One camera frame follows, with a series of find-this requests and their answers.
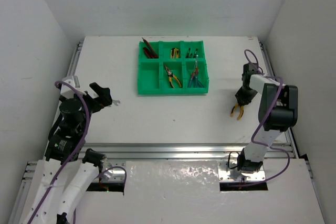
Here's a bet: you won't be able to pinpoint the red black utility knife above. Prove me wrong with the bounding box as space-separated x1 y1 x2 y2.
142 38 158 58

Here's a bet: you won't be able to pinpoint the small yellow black cutter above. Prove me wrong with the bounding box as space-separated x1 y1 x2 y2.
174 48 180 59

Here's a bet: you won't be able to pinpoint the red black box cutter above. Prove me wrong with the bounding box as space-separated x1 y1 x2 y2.
143 47 154 59

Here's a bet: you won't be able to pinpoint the silver open-end wrench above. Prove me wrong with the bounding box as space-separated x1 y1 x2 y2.
112 100 120 106

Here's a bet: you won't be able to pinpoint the aluminium front rail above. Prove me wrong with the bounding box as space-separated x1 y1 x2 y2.
25 142 313 183

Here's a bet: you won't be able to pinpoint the blue red handle screwdriver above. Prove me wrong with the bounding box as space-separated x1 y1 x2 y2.
188 67 198 88

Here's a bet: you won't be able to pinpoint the yellow handle needle-nose pliers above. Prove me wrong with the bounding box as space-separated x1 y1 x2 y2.
163 64 183 88

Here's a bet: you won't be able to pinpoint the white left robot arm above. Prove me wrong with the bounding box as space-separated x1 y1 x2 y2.
19 81 113 223

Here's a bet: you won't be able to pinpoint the yellow black utility knife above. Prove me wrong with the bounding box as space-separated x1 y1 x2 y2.
170 48 175 59

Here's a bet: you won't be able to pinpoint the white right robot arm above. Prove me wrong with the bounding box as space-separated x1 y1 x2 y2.
230 63 299 173

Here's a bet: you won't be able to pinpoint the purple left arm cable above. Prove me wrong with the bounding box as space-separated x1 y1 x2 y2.
26 81 127 224

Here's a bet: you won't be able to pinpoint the green six-compartment bin tray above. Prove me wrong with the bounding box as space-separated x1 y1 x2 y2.
138 40 209 95

